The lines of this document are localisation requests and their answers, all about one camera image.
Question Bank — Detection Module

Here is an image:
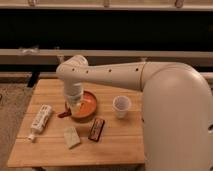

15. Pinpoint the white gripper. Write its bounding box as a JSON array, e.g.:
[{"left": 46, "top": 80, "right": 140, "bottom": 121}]
[{"left": 64, "top": 83, "right": 83, "bottom": 114}]

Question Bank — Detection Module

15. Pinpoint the red pepper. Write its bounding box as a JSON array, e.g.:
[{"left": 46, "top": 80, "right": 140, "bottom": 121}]
[{"left": 57, "top": 111, "right": 72, "bottom": 118}]

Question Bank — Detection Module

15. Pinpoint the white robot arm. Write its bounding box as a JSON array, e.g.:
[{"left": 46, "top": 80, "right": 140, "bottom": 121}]
[{"left": 56, "top": 55, "right": 213, "bottom": 171}]

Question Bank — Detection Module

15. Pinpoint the white sponge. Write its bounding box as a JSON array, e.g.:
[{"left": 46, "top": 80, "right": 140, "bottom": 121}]
[{"left": 64, "top": 126, "right": 81, "bottom": 149}]

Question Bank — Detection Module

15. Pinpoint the orange bowl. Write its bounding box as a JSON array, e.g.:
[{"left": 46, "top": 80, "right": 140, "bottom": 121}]
[{"left": 65, "top": 91, "right": 97, "bottom": 123}]

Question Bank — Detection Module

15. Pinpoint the dark red chocolate bar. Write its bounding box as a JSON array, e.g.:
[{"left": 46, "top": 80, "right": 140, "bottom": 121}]
[{"left": 88, "top": 118, "right": 105, "bottom": 142}]

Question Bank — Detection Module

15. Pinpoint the white toothpaste tube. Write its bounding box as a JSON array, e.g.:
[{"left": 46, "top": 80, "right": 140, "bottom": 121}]
[{"left": 28, "top": 105, "right": 53, "bottom": 142}]

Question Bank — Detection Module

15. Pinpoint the wooden table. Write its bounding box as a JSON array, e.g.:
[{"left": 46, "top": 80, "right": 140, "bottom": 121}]
[{"left": 7, "top": 79, "right": 144, "bottom": 167}]

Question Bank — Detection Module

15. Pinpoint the white plastic cup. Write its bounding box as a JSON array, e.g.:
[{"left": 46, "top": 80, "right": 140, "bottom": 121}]
[{"left": 112, "top": 96, "right": 132, "bottom": 119}]

